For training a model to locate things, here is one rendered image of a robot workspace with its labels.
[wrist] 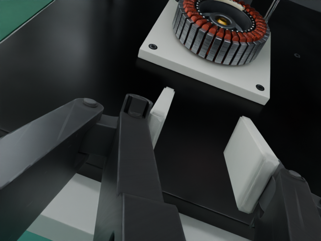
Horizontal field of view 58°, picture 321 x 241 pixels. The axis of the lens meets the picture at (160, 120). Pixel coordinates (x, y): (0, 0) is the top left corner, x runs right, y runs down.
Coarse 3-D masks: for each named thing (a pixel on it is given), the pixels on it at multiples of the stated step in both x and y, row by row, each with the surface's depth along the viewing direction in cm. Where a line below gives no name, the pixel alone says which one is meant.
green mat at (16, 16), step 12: (0, 0) 36; (12, 0) 36; (24, 0) 37; (36, 0) 38; (48, 0) 38; (0, 12) 34; (12, 12) 35; (24, 12) 36; (36, 12) 36; (0, 24) 33; (12, 24) 34; (0, 36) 32
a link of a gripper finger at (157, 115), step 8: (168, 88) 19; (160, 96) 17; (168, 96) 17; (160, 104) 14; (168, 104) 15; (152, 112) 13; (160, 112) 13; (152, 120) 13; (160, 120) 13; (152, 128) 13; (160, 128) 13; (152, 136) 13; (152, 144) 13
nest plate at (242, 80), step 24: (168, 24) 36; (144, 48) 31; (168, 48) 32; (264, 48) 38; (192, 72) 31; (216, 72) 32; (240, 72) 33; (264, 72) 34; (240, 96) 32; (264, 96) 31
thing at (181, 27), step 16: (192, 0) 33; (208, 0) 35; (224, 0) 36; (176, 16) 33; (192, 16) 31; (208, 16) 37; (224, 16) 35; (240, 16) 36; (256, 16) 35; (176, 32) 34; (192, 32) 31; (208, 32) 30; (224, 32) 31; (240, 32) 31; (256, 32) 32; (192, 48) 32; (208, 48) 32; (224, 48) 31; (240, 48) 31; (256, 48) 32; (224, 64) 32; (240, 64) 33
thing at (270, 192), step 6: (282, 168) 14; (276, 174) 13; (270, 180) 13; (270, 186) 13; (264, 192) 13; (270, 192) 12; (264, 198) 13; (270, 198) 12; (318, 198) 12; (264, 204) 13; (318, 204) 12; (264, 210) 13; (318, 210) 12
